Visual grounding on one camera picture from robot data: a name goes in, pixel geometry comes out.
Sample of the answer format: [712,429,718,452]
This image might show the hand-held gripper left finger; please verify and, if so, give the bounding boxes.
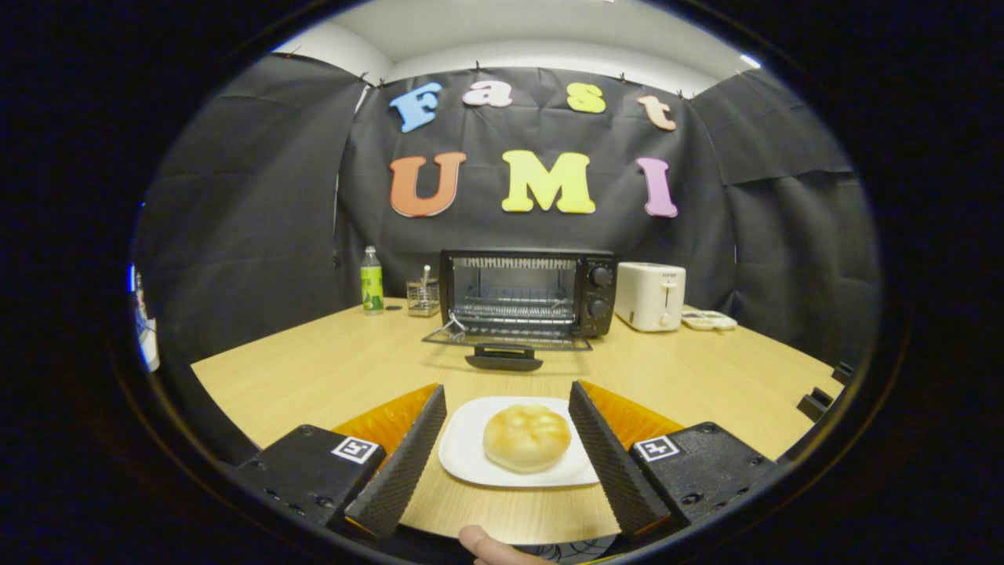
[224,383,449,542]

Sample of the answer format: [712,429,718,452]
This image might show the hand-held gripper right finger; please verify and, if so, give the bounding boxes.
[566,381,785,538]

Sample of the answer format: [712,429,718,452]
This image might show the round bread bun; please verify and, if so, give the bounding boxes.
[482,404,573,474]

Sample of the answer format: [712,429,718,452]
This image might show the black toaster oven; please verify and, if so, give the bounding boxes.
[422,250,617,372]

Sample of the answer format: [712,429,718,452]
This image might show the white pop-up toaster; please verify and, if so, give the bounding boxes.
[614,262,687,333]

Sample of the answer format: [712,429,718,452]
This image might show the white plate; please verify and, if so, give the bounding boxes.
[438,395,601,488]

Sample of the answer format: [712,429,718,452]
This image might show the clear utensil holder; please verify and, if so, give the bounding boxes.
[406,265,442,318]

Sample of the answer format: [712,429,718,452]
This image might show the small white dish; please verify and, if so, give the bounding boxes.
[681,310,738,331]

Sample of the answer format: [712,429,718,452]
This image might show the green label plastic bottle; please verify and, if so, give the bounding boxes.
[360,246,385,316]

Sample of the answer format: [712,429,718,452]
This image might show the black backdrop cloth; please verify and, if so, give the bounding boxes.
[133,53,883,370]

